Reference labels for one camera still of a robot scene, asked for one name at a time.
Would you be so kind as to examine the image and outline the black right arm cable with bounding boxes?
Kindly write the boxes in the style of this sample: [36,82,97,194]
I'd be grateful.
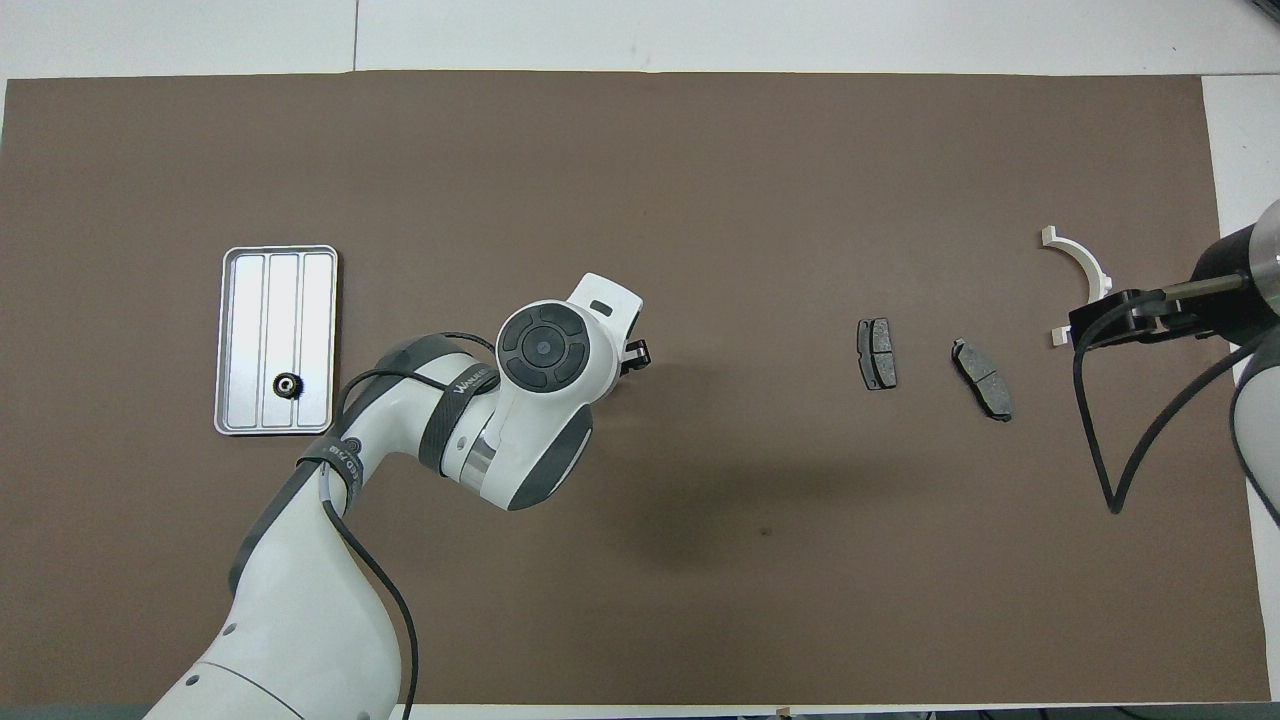
[1072,298,1280,516]

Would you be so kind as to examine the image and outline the short dark brake pad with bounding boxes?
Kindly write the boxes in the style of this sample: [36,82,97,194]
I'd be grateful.
[857,318,898,391]

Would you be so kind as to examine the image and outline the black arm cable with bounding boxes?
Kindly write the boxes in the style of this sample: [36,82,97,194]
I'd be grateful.
[1072,298,1280,516]
[318,333,501,720]

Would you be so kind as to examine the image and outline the long dark brake pad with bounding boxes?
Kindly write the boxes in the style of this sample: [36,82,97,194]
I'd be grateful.
[951,338,1014,422]

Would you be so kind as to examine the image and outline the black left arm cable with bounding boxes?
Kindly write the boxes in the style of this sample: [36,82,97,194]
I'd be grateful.
[318,333,501,720]

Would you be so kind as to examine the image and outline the silver metal tray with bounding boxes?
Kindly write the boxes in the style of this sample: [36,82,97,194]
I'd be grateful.
[214,245,339,436]

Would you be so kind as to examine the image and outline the brown table mat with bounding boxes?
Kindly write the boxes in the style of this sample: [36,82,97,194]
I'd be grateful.
[0,72,1271,706]

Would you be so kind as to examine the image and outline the white curved plastic bracket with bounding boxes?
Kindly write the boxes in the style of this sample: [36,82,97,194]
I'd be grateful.
[1040,226,1114,348]

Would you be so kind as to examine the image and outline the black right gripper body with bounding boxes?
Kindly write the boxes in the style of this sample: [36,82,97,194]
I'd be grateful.
[1150,228,1280,346]

